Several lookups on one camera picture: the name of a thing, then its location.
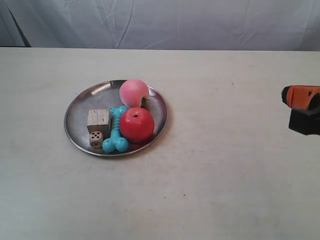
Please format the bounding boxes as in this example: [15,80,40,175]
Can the red toy apple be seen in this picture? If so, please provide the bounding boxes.
[119,107,155,143]

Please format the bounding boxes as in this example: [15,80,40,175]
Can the pink toy peach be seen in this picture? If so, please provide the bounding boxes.
[119,79,149,108]

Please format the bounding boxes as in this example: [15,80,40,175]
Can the teal rubber bone toy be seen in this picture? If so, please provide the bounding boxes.
[102,106,129,153]

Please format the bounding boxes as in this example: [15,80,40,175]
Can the round metal plate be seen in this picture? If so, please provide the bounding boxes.
[64,79,170,158]

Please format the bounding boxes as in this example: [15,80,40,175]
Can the wooden cube block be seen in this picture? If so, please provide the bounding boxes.
[87,109,112,138]

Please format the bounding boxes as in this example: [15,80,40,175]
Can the small wooden die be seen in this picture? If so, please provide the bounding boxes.
[89,131,104,149]

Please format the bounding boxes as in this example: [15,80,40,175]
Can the grey backdrop cloth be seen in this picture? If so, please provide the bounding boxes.
[0,0,320,51]

